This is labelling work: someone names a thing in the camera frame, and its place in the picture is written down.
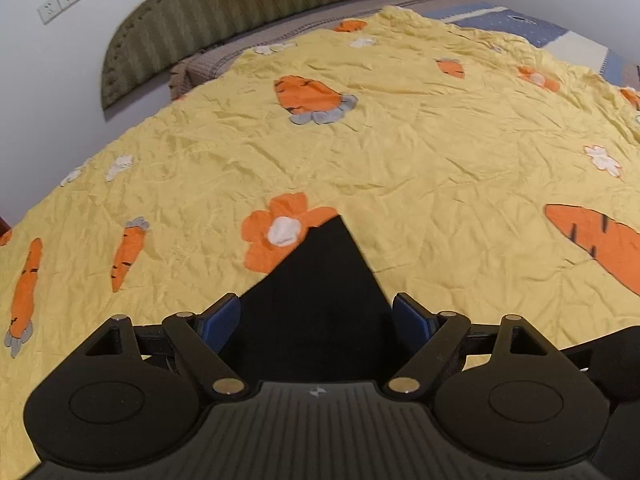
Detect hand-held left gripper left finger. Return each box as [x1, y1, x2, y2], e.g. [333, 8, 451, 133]
[82, 293, 247, 397]

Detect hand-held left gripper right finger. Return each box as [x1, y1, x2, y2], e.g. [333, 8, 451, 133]
[386, 292, 558, 397]

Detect black pants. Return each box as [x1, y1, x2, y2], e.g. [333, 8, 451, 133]
[219, 214, 640, 461]

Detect yellow carrot print quilt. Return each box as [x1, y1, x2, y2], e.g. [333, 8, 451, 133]
[0, 5, 640, 476]

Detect blue brown patchwork bed sheet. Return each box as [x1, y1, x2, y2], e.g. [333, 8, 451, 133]
[169, 0, 640, 100]

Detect olive green ribbed headboard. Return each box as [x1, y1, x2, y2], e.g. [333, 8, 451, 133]
[101, 0, 441, 111]

